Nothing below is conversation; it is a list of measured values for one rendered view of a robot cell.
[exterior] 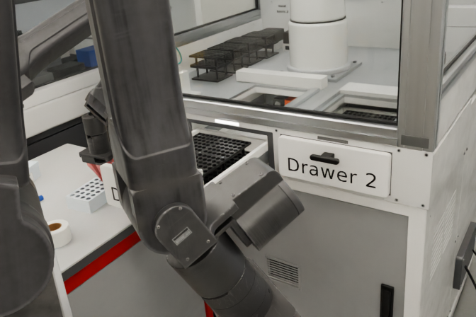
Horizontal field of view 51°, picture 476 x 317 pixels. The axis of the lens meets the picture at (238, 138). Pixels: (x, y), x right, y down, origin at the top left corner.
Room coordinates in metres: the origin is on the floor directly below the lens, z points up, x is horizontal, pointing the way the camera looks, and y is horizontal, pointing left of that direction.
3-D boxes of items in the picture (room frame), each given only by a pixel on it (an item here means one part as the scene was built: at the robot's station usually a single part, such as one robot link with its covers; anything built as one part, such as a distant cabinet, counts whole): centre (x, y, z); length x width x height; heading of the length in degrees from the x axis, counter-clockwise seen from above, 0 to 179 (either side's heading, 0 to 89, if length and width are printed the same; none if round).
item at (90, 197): (1.24, 0.42, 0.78); 0.12 x 0.08 x 0.04; 151
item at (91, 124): (1.26, 0.37, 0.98); 0.07 x 0.06 x 0.07; 154
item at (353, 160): (1.10, -0.22, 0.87); 0.29 x 0.02 x 0.11; 54
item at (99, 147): (1.25, 0.38, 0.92); 0.10 x 0.07 x 0.07; 61
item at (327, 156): (1.08, -0.21, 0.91); 0.07 x 0.04 x 0.01; 54
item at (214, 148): (1.19, 0.10, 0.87); 0.22 x 0.18 x 0.06; 144
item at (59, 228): (1.05, 0.46, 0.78); 0.07 x 0.07 x 0.04
